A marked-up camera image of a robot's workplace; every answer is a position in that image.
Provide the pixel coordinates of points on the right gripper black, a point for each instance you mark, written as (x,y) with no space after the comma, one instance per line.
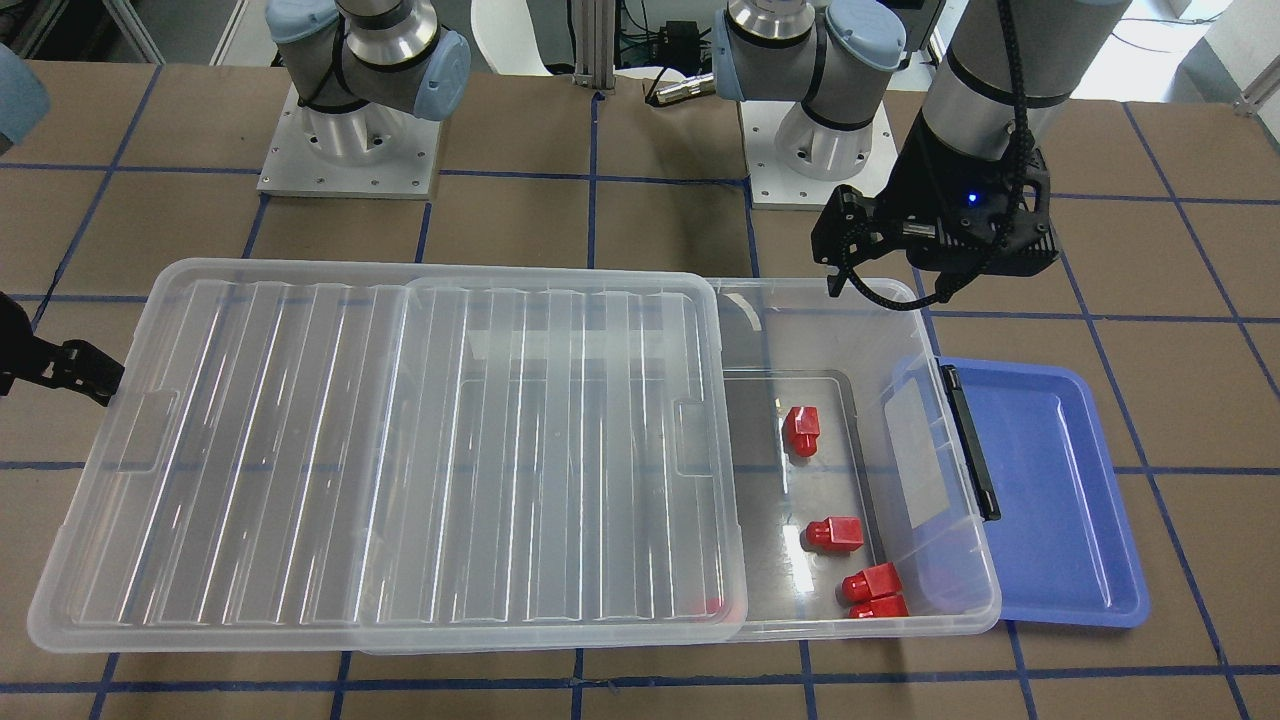
(50,366)

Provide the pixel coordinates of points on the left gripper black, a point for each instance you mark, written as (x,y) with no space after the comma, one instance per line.
(925,178)

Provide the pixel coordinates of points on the red block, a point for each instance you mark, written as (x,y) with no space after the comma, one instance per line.
(873,583)
(889,606)
(835,534)
(801,430)

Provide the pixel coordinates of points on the clear plastic box lid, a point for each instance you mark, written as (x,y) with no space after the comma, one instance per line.
(227,497)

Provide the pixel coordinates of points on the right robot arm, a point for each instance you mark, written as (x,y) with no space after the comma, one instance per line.
(371,82)

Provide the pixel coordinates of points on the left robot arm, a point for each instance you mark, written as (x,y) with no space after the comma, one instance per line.
(1008,69)

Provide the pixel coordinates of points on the black box latch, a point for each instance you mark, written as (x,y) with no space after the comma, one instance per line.
(982,484)

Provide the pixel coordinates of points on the clear plastic storage box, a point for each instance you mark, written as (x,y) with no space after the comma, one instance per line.
(850,460)

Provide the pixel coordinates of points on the red block in box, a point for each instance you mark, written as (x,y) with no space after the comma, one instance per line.
(889,606)
(835,534)
(873,583)

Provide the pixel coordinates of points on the blue plastic tray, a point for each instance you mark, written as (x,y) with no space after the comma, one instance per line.
(1064,550)

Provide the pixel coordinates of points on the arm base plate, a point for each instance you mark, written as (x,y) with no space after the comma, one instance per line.
(370,153)
(795,165)

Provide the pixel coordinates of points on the aluminium frame post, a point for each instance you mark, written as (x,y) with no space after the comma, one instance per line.
(594,30)

